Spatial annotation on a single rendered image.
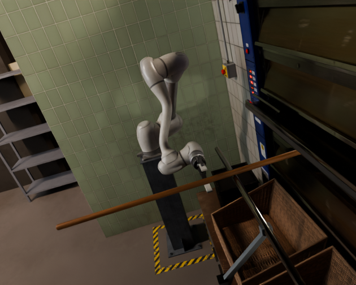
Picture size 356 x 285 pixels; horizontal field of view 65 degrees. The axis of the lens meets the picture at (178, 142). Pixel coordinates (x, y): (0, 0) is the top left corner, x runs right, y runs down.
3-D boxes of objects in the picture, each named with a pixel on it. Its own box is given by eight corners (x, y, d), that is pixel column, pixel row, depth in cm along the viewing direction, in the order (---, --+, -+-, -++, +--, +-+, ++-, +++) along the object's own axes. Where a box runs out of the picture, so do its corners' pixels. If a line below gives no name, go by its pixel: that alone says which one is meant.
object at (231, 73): (233, 73, 223) (230, 61, 218) (237, 76, 213) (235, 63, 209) (224, 76, 222) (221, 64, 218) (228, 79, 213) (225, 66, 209)
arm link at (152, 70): (152, 83, 165) (171, 76, 171) (137, 56, 165) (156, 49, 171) (147, 91, 177) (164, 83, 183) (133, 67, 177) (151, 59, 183)
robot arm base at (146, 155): (138, 152, 237) (135, 146, 234) (163, 145, 236) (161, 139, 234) (137, 163, 220) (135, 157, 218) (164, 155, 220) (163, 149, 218)
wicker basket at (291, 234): (278, 207, 198) (275, 176, 186) (331, 274, 148) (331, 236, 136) (213, 229, 196) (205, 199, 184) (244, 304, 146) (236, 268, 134)
